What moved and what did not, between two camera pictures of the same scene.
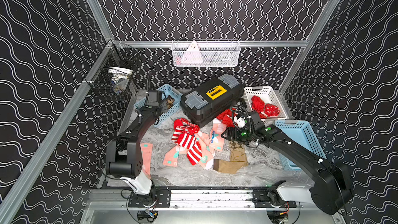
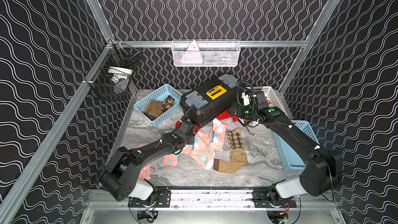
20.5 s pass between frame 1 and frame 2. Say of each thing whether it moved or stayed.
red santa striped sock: stayed
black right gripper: moved
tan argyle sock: stayed
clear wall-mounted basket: stayed
